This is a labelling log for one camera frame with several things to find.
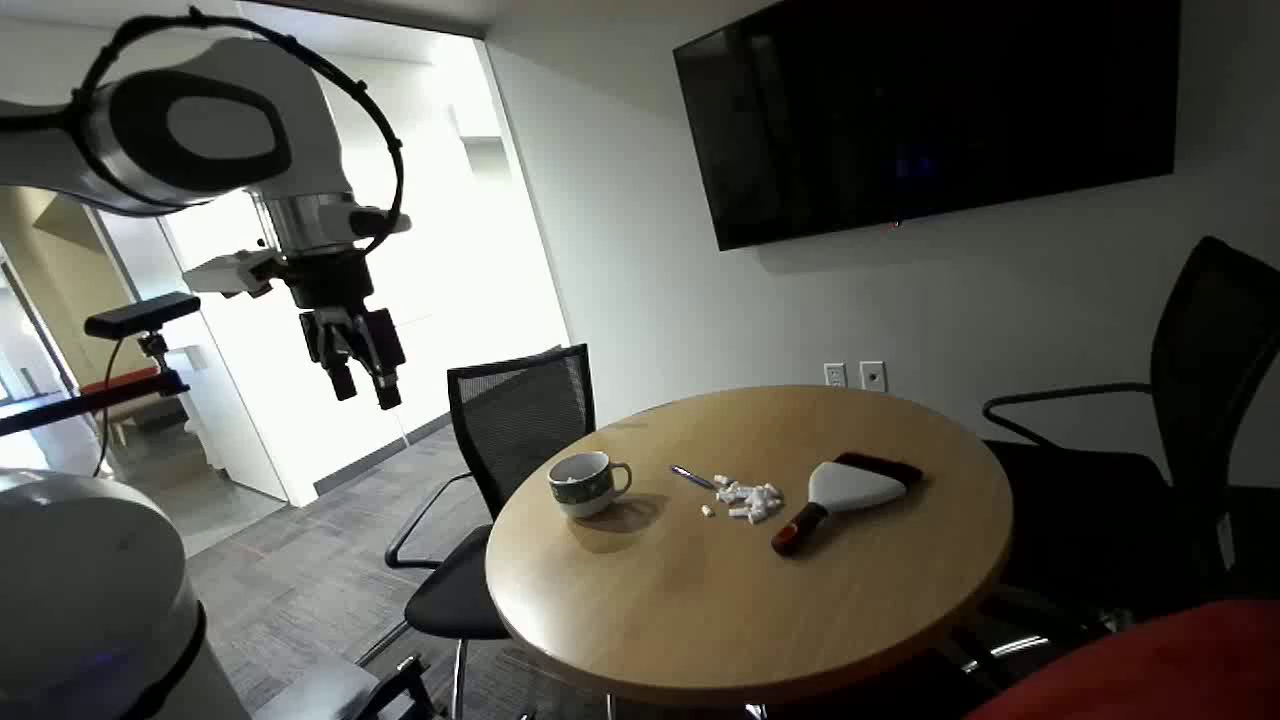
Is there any white patterned ceramic cup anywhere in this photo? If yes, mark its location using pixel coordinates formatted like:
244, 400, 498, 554
545, 446, 636, 524

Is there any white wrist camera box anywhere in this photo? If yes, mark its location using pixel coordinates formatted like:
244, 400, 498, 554
180, 247, 279, 299

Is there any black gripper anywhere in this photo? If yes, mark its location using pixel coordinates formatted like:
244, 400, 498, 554
273, 242, 414, 412

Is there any black camera on tripod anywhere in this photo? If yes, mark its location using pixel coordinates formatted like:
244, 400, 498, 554
79, 286, 206, 392

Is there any small metal spoon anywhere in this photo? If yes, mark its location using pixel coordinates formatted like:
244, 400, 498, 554
668, 461, 731, 493

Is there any black mesh office chair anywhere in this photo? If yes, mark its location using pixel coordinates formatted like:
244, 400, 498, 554
356, 339, 599, 720

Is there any small white paper scrap pile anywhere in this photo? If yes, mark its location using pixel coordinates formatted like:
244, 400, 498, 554
696, 472, 790, 526

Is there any clamp with orange handle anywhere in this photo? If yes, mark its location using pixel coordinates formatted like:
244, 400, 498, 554
0, 369, 194, 441

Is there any black wall television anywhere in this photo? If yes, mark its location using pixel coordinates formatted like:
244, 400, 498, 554
671, 0, 1183, 254

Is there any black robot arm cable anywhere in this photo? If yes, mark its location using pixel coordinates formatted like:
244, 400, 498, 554
66, 5, 414, 254

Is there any black high-back office chair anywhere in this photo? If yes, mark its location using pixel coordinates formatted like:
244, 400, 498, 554
979, 230, 1280, 633

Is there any white scraper with black handle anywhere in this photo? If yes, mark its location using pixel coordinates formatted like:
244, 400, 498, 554
768, 446, 930, 559

